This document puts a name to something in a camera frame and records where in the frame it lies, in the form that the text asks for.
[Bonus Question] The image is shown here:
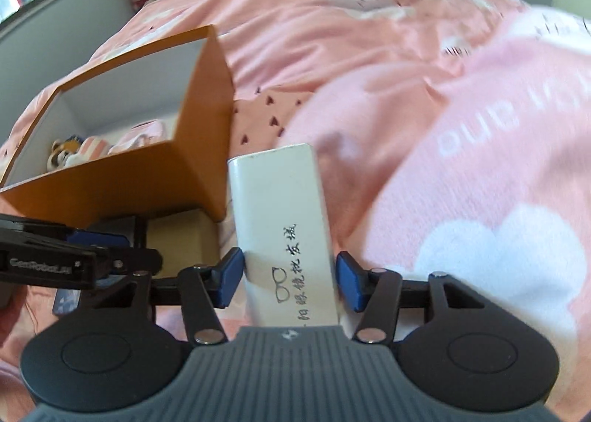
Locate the pink mini backpack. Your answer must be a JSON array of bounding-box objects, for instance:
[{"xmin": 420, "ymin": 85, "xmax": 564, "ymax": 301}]
[{"xmin": 108, "ymin": 119, "xmax": 170, "ymax": 155}]

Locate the red panda sailor plush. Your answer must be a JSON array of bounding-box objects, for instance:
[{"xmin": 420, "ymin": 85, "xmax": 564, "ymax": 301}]
[{"xmin": 46, "ymin": 138, "xmax": 84, "ymax": 171}]

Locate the orange cardboard box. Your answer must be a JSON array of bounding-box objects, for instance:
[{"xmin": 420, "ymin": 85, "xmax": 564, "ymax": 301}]
[{"xmin": 0, "ymin": 25, "xmax": 236, "ymax": 229}]

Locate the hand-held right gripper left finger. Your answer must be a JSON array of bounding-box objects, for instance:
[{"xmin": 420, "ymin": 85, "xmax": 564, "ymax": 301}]
[{"xmin": 92, "ymin": 246, "xmax": 246, "ymax": 344}]

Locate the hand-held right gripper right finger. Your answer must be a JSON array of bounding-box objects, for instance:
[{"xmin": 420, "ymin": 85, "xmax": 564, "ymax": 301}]
[{"xmin": 335, "ymin": 252, "xmax": 484, "ymax": 343}]

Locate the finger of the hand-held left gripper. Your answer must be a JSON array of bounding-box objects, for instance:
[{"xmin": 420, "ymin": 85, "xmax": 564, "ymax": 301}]
[
  {"xmin": 67, "ymin": 227, "xmax": 133, "ymax": 253},
  {"xmin": 90, "ymin": 245, "xmax": 164, "ymax": 278}
]

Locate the gold glitter box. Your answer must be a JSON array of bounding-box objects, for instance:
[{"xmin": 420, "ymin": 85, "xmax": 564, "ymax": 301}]
[{"xmin": 147, "ymin": 210, "xmax": 221, "ymax": 276}]

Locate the illustrated card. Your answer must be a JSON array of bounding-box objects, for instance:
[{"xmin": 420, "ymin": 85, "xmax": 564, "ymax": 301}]
[{"xmin": 52, "ymin": 290, "xmax": 82, "ymax": 316}]

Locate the pink striped bunny plush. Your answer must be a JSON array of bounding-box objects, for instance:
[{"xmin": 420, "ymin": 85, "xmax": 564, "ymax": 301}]
[{"xmin": 65, "ymin": 136, "xmax": 112, "ymax": 167}]

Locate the white glasses case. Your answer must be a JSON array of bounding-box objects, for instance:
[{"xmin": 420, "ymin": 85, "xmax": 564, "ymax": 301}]
[{"xmin": 227, "ymin": 142, "xmax": 343, "ymax": 329}]

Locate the pink cloud print quilt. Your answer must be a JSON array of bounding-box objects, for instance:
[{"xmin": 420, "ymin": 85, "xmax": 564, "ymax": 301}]
[{"xmin": 0, "ymin": 0, "xmax": 591, "ymax": 404}]

